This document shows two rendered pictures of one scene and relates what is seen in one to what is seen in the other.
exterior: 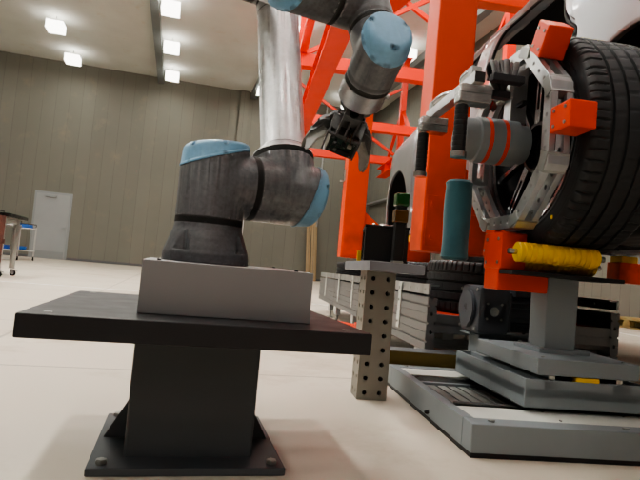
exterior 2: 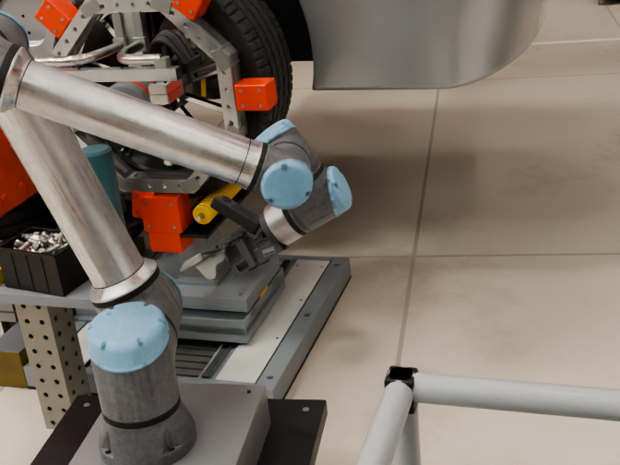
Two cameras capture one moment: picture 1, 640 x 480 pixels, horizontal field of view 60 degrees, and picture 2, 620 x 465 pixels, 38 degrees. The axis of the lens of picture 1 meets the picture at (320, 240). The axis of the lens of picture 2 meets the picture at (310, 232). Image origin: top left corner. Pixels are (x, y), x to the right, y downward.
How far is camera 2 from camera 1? 1.79 m
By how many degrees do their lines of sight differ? 67
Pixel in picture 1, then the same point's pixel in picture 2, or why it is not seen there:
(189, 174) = (149, 377)
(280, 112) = (121, 238)
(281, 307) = (263, 429)
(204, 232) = (180, 419)
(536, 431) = (292, 362)
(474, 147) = not seen: hidden behind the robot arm
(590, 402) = (268, 305)
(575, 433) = (302, 343)
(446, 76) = not seen: outside the picture
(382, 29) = (342, 190)
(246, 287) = (254, 437)
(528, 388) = (246, 327)
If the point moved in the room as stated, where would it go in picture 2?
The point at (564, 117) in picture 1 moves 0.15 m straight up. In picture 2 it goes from (259, 101) to (253, 43)
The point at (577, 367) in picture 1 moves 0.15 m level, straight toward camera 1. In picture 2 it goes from (260, 286) to (291, 301)
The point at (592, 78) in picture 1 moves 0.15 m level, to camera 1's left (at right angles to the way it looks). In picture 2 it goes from (254, 46) to (226, 61)
